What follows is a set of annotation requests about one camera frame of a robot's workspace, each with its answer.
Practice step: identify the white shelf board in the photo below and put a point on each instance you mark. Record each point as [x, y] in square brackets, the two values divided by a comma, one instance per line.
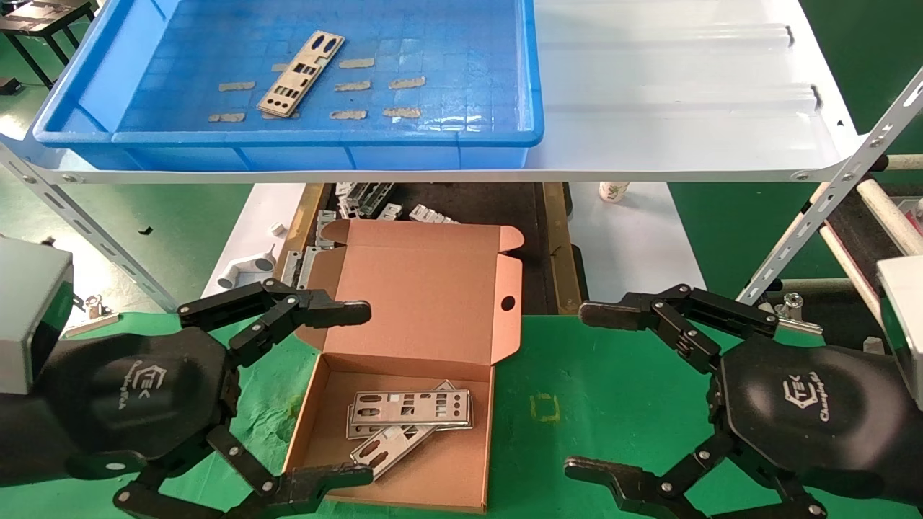
[685, 108]

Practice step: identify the small black floor object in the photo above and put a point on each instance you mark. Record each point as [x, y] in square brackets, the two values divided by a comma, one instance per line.
[9, 85]

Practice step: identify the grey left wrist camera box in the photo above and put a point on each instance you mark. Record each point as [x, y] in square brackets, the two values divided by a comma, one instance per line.
[27, 311]

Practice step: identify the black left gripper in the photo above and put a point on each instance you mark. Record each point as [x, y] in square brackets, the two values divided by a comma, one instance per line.
[144, 389]

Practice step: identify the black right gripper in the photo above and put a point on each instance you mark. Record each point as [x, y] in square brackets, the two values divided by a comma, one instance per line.
[807, 411]

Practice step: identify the blue plastic tray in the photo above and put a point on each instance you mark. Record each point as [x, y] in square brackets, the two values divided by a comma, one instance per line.
[433, 43]

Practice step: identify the silver binder clip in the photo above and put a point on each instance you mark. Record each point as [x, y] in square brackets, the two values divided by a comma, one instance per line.
[793, 315]
[94, 323]

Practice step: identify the white pipe fitting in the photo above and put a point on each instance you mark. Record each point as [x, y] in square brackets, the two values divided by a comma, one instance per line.
[241, 270]

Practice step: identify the grey metal tube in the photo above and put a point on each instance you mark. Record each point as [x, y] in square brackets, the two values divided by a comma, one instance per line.
[829, 286]

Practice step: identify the white roller tube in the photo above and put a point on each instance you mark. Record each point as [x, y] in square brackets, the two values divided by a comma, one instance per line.
[890, 213]
[847, 270]
[905, 162]

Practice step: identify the black rubber mat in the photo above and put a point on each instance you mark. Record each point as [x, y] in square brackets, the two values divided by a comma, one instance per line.
[865, 238]

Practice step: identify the silver metal shield plate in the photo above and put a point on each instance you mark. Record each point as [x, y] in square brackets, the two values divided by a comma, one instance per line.
[358, 431]
[299, 76]
[411, 407]
[386, 450]

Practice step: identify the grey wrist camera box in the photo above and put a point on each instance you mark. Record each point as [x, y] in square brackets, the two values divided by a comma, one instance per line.
[905, 324]
[27, 311]

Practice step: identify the white paper cup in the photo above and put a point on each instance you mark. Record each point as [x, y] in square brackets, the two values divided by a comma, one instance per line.
[613, 191]

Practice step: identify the black wood-framed tray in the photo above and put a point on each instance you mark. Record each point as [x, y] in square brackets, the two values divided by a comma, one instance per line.
[490, 205]

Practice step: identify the white perforated shelf upright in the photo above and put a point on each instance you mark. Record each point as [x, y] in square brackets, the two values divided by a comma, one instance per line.
[811, 216]
[79, 216]

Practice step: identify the brown cardboard box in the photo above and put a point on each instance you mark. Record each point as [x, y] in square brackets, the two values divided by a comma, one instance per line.
[425, 288]

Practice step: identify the grey metal bracket part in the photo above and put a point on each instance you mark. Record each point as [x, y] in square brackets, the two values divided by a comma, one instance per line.
[297, 263]
[346, 200]
[389, 211]
[433, 215]
[324, 227]
[376, 196]

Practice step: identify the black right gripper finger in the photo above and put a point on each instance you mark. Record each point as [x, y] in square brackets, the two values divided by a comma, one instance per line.
[620, 311]

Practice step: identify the black side table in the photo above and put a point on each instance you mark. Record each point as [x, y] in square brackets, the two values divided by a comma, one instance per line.
[43, 13]

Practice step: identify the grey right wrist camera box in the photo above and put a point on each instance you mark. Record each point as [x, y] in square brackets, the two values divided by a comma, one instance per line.
[905, 324]

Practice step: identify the green table cloth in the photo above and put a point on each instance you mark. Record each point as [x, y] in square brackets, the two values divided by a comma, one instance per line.
[577, 375]

